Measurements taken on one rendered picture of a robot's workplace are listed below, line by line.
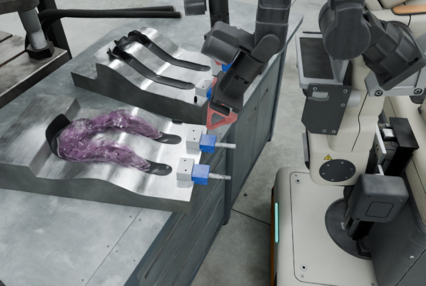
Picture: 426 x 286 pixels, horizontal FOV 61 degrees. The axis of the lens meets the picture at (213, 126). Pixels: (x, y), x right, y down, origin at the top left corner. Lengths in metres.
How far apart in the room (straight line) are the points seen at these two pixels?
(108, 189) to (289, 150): 1.45
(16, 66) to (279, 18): 1.13
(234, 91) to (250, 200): 1.21
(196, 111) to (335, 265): 0.79
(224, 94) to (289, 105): 1.74
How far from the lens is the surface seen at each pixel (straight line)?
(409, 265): 1.30
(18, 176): 1.00
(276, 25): 0.66
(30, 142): 1.00
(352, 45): 0.68
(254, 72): 0.72
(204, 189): 1.29
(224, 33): 0.69
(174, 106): 1.09
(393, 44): 0.73
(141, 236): 0.88
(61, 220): 0.96
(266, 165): 2.07
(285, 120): 2.36
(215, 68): 1.13
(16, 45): 1.72
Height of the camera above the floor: 1.55
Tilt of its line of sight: 43 degrees down
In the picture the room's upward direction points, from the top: straight up
